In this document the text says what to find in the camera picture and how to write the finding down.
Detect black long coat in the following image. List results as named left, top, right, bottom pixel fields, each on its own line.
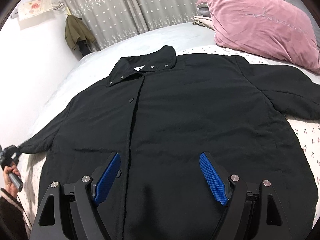
left=18, top=45, right=320, bottom=240

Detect person's left hand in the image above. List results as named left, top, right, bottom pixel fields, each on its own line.
left=3, top=163, right=21, bottom=198

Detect brown fleece left sleeve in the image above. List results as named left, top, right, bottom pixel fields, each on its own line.
left=0, top=188, right=30, bottom=239

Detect olive green hanging jacket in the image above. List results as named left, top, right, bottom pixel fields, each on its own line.
left=65, top=15, right=96, bottom=56

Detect grey dotted curtain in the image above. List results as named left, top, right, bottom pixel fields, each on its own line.
left=63, top=0, right=198, bottom=51

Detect pink velvet pillow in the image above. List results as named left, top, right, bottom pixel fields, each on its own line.
left=206, top=0, right=319, bottom=74

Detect folded beige and grey linens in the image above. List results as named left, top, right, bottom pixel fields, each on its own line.
left=193, top=3, right=214, bottom=30

